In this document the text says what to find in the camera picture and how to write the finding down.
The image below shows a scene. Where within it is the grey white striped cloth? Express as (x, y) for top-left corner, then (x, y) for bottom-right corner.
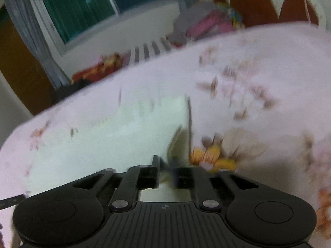
(128, 38), (173, 66)

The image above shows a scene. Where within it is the white framed window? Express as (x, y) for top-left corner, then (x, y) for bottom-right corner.
(32, 0), (179, 56)

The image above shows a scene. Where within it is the pink floral bed sheet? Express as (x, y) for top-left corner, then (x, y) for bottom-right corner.
(1, 24), (330, 247)

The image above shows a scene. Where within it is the grey curtain left side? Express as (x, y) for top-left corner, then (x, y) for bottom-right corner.
(4, 0), (70, 89)

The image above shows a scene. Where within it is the red orange floral cloth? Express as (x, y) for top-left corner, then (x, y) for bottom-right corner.
(71, 51), (131, 84)

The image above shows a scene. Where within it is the white charger cable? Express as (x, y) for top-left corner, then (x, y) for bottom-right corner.
(301, 0), (315, 25)

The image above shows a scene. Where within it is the folded grey pink clothes stack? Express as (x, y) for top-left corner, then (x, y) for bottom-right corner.
(166, 2), (245, 48)

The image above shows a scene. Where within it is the brown wooden door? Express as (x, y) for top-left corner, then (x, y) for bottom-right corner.
(1, 6), (55, 115)

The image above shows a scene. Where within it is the cream white towel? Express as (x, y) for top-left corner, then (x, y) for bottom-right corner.
(25, 95), (190, 196)

